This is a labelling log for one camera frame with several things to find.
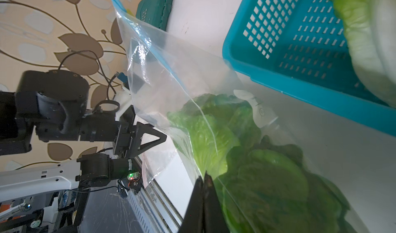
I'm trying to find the chinese cabbage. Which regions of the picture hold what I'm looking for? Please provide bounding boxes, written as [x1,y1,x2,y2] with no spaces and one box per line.
[167,94,354,233]
[329,0,396,108]

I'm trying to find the teal plastic basket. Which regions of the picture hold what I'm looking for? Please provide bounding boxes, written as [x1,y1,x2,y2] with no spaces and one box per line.
[222,0,396,136]

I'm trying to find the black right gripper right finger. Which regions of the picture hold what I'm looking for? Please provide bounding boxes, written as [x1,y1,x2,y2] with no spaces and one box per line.
[203,173,230,233]

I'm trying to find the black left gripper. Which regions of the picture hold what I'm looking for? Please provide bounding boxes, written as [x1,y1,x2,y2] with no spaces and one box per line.
[113,106,167,158]

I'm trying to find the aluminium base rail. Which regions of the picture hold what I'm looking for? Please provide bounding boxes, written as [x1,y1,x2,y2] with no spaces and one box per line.
[122,178,182,233]

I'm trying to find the clear blue-zip zipper bag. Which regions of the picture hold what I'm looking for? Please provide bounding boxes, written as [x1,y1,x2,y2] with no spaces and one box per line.
[111,0,368,233]

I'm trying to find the green plastic tool case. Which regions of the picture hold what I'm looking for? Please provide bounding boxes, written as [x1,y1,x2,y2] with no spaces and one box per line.
[136,0,173,31]

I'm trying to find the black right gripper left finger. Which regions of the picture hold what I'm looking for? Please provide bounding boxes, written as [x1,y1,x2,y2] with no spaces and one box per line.
[178,177,204,233]

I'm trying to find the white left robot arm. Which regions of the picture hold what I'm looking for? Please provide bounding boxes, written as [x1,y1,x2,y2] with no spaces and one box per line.
[1,70,167,202]

